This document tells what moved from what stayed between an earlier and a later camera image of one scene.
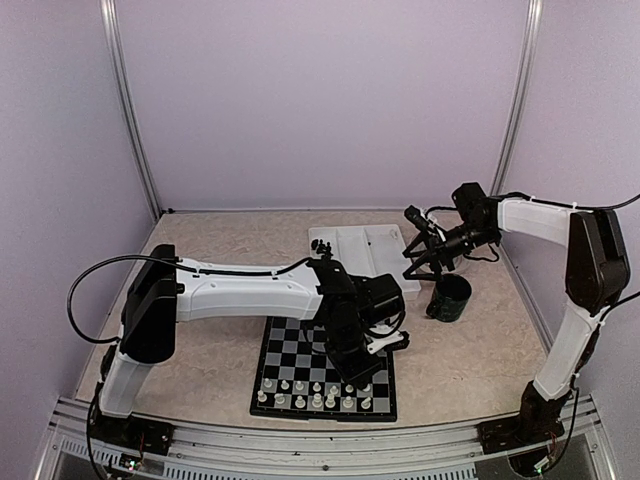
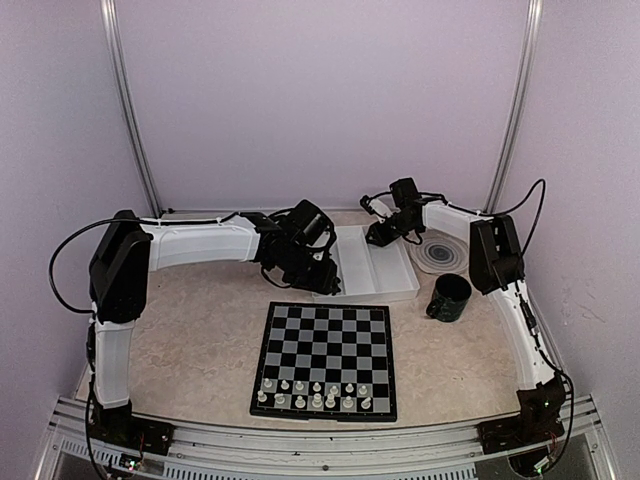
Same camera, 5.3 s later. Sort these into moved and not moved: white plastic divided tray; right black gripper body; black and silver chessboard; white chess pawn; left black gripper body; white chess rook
Moved: left black gripper body; right black gripper body
Not moved: white chess rook; white plastic divided tray; white chess pawn; black and silver chessboard
